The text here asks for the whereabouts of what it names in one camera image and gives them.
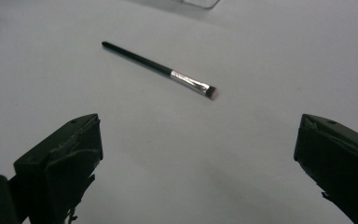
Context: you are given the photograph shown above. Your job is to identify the clear acrylic organizer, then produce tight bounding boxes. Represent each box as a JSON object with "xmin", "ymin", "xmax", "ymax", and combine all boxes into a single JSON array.
[{"xmin": 126, "ymin": 0, "xmax": 222, "ymax": 10}]

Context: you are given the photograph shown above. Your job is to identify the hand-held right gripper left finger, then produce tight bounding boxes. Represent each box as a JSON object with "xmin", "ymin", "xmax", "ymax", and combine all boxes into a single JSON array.
[{"xmin": 13, "ymin": 113, "xmax": 104, "ymax": 224}]

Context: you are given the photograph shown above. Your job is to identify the black makeup brush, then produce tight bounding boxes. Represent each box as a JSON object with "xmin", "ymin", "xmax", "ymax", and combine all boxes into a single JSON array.
[{"xmin": 101, "ymin": 40, "xmax": 219, "ymax": 102}]

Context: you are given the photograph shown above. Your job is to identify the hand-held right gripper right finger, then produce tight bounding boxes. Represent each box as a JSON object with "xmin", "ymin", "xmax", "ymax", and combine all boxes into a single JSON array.
[{"xmin": 293, "ymin": 113, "xmax": 358, "ymax": 224}]

